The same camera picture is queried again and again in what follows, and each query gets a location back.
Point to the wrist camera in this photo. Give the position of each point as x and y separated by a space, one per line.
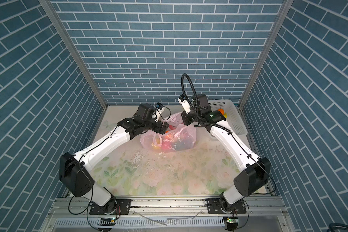
185 104
146 111

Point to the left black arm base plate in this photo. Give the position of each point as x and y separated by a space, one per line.
113 207

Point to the aluminium front rail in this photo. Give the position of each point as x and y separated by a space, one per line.
164 206

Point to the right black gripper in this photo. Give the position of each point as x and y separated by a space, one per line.
187 121

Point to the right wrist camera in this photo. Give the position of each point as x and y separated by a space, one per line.
185 104

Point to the orange fruit in bag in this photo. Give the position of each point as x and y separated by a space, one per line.
170 137

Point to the white plastic basket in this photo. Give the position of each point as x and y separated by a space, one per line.
233 117

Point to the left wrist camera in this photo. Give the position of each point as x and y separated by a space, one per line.
146 111

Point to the pink plastic bag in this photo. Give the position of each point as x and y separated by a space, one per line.
178 137

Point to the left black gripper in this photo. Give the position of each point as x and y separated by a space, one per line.
158 128

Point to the yellow lemon in bag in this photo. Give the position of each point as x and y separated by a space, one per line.
157 142

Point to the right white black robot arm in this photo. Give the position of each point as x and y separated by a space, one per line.
254 171

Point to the red fruit in bag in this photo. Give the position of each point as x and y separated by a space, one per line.
166 145

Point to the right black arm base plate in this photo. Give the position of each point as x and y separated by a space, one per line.
220 206

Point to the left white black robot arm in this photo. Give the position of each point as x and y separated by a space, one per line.
75 168

